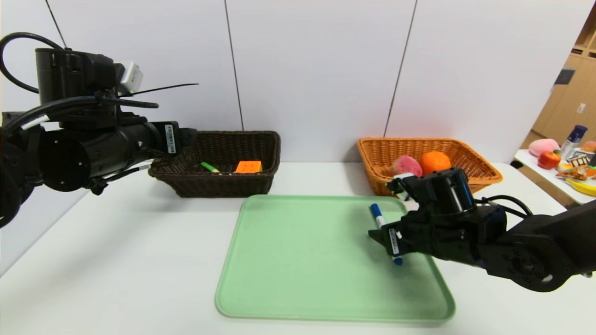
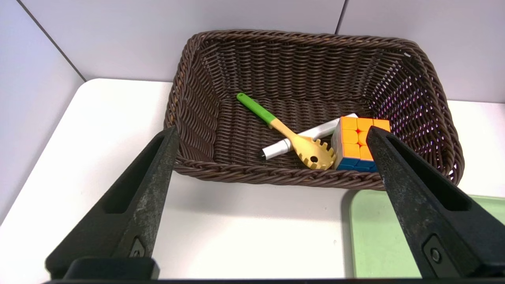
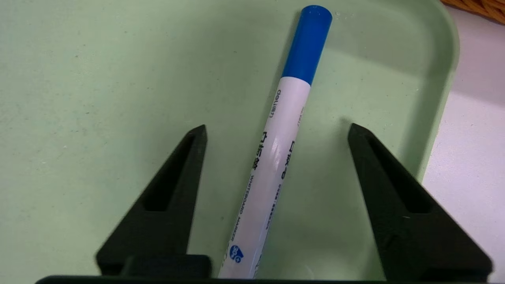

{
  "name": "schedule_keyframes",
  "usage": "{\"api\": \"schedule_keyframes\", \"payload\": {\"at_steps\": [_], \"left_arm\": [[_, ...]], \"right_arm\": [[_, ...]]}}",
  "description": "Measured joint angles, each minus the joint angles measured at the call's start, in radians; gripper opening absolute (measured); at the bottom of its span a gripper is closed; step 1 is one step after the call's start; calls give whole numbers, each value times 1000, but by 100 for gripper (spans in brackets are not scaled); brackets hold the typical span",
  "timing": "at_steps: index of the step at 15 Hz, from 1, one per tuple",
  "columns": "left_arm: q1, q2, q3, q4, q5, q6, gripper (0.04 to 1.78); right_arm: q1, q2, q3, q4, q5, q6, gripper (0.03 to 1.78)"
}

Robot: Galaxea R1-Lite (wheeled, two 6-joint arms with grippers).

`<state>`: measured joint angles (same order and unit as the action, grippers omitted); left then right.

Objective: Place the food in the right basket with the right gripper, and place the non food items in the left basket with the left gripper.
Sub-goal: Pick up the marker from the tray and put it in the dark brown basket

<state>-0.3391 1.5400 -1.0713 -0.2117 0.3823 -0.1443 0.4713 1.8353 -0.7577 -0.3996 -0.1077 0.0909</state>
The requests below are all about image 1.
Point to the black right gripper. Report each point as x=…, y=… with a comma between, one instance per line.
x=395, y=240

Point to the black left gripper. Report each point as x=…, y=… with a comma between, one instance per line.
x=171, y=138

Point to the white marker with blue cap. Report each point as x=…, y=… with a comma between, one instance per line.
x=376, y=214

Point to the green and yellow pasta spoon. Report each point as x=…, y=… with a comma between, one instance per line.
x=209, y=166

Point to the orange and white puzzle cube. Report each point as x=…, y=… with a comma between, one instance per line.
x=248, y=167

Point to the red peach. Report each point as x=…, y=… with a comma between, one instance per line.
x=409, y=165

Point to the orange fruit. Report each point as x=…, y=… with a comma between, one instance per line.
x=435, y=160

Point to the dark brown wicker basket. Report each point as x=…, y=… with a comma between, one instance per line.
x=223, y=186

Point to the orange wicker basket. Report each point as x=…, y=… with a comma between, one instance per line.
x=475, y=163

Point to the black zip tie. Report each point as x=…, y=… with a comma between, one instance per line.
x=177, y=87

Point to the light green plastic tray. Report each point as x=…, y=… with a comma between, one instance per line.
x=302, y=270

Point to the white side table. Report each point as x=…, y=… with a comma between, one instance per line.
x=547, y=176

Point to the red toy apple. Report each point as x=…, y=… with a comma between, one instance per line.
x=548, y=161

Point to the pink plush toy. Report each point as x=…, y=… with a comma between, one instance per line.
x=542, y=148

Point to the orange snack packet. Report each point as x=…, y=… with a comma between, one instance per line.
x=577, y=174

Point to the yellow banana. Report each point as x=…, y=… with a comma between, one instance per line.
x=584, y=188

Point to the black and white patterned box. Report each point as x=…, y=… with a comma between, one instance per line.
x=578, y=162

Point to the white bottle with blue cap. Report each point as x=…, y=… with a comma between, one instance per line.
x=572, y=142

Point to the tan round bun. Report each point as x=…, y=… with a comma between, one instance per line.
x=589, y=147

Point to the light wooden cabinet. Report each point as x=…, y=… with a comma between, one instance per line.
x=568, y=107

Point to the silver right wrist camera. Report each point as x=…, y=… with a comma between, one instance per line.
x=404, y=176

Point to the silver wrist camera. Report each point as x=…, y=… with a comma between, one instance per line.
x=404, y=176
x=130, y=79

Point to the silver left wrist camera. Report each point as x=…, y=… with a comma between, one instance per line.
x=130, y=79

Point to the dark grey wall box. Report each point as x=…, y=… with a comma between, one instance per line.
x=562, y=77

